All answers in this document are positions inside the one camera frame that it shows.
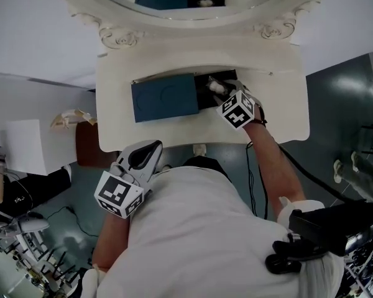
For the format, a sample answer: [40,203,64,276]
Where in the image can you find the white cabinet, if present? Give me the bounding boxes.
[5,119,79,176]

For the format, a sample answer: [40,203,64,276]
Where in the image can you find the white robot shell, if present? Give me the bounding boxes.
[0,212,50,239]

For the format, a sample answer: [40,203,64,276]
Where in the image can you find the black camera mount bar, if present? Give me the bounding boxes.
[288,201,373,258]

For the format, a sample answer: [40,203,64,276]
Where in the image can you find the person's left forearm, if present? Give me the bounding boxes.
[91,216,132,270]

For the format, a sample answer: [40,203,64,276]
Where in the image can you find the person's right forearm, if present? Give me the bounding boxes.
[243,122,308,205]

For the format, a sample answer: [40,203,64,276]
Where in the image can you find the wooden chair with brown seat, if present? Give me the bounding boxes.
[50,107,119,168]

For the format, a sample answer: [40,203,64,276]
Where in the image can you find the white dressing table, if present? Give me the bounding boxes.
[94,38,310,153]

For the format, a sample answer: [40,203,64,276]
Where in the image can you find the thin black hanging cables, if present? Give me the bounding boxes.
[244,140,270,219]

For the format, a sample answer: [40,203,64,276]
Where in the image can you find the oval mirror with white frame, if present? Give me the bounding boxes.
[43,0,325,50]

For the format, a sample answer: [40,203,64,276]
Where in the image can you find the person's white shirt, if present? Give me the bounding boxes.
[81,165,346,298]

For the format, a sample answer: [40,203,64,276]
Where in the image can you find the thick black cable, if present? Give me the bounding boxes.
[277,143,367,204]

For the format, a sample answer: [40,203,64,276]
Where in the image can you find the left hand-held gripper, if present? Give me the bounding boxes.
[94,139,165,219]

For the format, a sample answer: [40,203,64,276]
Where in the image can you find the thin black floor cable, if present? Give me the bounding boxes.
[45,205,98,238]

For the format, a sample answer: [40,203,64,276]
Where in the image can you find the black clamp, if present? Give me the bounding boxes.
[264,232,328,274]

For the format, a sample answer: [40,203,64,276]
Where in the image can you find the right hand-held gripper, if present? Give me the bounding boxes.
[207,76,265,131]

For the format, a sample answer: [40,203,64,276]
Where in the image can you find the cluttered equipment rack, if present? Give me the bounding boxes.
[0,231,83,298]

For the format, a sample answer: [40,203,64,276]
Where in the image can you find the person's black trousers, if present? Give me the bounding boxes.
[182,155,233,183]

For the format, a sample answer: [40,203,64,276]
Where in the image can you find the dark blue box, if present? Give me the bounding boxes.
[131,69,239,124]

